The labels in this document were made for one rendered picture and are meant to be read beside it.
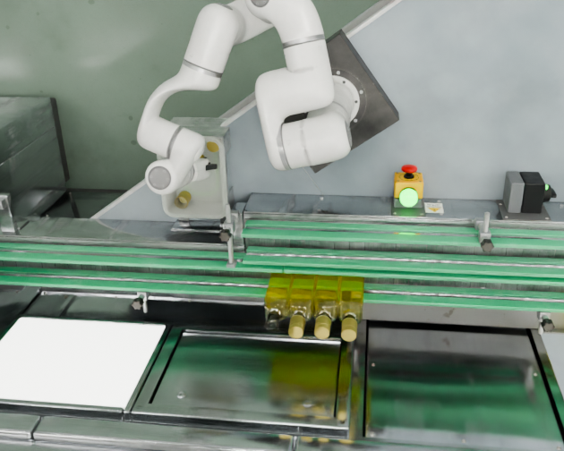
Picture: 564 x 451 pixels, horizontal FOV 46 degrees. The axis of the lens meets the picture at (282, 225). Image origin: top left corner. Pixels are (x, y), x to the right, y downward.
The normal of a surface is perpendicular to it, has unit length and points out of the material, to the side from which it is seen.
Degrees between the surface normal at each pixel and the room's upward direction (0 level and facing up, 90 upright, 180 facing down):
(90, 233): 90
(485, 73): 0
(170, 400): 90
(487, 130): 0
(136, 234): 90
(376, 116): 1
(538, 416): 90
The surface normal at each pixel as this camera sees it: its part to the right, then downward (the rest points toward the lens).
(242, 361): -0.02, -0.90
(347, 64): -0.14, 0.45
